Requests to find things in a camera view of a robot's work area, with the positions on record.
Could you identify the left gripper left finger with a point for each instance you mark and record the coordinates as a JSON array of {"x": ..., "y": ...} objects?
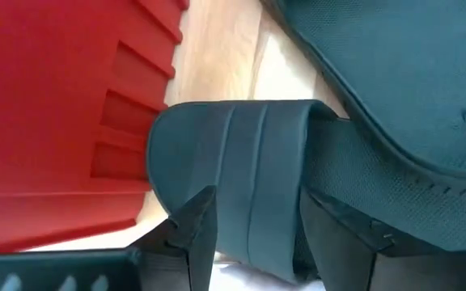
[{"x": 200, "y": 250}]

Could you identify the black slide sandal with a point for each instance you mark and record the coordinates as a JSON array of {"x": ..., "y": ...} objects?
[
  {"x": 399, "y": 81},
  {"x": 237, "y": 161}
]

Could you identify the red plastic bin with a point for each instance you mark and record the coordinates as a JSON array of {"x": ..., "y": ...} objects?
[{"x": 55, "y": 101}]

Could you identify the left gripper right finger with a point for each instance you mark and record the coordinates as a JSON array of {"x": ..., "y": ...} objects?
[{"x": 338, "y": 250}]

